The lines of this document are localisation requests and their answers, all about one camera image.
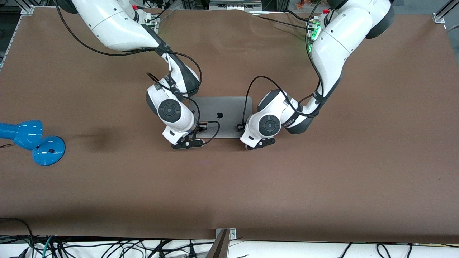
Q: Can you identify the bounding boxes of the short black table cable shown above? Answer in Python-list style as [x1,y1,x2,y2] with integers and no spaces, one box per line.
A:
[285,10,311,23]

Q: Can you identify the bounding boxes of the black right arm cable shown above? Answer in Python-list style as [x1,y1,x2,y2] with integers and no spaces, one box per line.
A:
[56,0,221,145]

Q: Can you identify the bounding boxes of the small metal clamp bracket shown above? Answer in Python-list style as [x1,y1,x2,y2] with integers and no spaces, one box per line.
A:
[215,228,237,240]

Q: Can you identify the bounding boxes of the brown table cover sheet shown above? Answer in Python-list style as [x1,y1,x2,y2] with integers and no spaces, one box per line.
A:
[0,7,459,244]

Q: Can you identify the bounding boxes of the long black table cable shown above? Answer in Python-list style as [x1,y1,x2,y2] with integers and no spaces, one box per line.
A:
[255,15,312,30]

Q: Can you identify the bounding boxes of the black looped floor cable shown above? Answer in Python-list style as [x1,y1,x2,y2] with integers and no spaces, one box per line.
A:
[0,218,34,258]

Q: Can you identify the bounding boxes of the tangled black cable bundle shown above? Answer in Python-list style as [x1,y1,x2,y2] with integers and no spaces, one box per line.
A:
[34,236,216,258]

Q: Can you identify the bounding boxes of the blue desk lamp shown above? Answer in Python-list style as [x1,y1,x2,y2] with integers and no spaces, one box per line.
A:
[0,120,66,166]

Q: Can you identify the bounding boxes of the grey metal power box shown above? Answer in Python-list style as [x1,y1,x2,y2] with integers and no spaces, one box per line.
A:
[209,0,263,11]

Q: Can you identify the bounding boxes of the aluminium frame rail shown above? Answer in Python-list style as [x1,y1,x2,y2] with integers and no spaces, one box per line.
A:
[0,4,35,70]
[432,0,459,24]

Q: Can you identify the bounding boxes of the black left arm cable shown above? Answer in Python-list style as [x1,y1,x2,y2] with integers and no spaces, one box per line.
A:
[242,0,339,126]

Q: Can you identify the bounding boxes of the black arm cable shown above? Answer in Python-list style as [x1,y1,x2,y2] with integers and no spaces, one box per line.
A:
[242,0,339,126]
[56,0,221,145]

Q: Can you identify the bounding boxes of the white sheet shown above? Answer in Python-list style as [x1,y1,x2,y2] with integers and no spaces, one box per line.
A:
[0,235,459,258]

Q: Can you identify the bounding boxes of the black base connector cable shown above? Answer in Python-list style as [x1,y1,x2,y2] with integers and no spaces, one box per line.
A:
[151,6,174,23]

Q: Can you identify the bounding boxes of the grey metal camera post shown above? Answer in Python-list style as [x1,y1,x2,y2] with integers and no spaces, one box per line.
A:
[205,229,230,258]

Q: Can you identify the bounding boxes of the grey laptop with black keyboard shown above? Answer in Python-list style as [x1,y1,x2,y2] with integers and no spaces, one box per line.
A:
[189,96,253,139]

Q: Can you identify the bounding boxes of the teal cable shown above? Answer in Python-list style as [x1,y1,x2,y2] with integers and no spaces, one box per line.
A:
[42,236,55,258]

